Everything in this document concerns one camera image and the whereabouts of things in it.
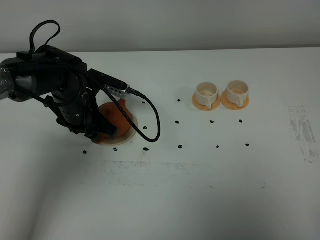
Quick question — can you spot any brown clay teapot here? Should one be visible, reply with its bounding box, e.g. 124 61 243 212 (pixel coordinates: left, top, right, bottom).
97 98 133 144

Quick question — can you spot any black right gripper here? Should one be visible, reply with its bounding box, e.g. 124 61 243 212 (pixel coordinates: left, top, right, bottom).
44 86 118 144

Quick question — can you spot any beige round teapot coaster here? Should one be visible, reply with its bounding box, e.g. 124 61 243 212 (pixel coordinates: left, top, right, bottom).
100 113 136 146

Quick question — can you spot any right white teacup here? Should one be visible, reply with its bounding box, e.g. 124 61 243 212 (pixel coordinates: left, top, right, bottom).
226 80 249 108

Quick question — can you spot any right orange cup coaster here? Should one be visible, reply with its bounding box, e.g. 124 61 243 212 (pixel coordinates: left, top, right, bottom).
220 90 250 111

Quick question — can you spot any left white teacup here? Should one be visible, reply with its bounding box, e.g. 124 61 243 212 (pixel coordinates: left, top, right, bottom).
195 82 219 110

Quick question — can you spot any white teacup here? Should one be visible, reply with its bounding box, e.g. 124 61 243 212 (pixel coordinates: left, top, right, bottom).
195 82 219 110
226 80 249 108

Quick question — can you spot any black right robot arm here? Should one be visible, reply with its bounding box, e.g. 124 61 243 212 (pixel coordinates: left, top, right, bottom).
0 46 118 140

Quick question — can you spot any left orange cup coaster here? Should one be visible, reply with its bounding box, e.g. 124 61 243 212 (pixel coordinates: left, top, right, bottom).
191 91 222 111

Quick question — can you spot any orange cup coaster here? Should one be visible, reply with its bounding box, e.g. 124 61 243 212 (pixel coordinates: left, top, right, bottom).
191 91 222 111
220 90 250 111

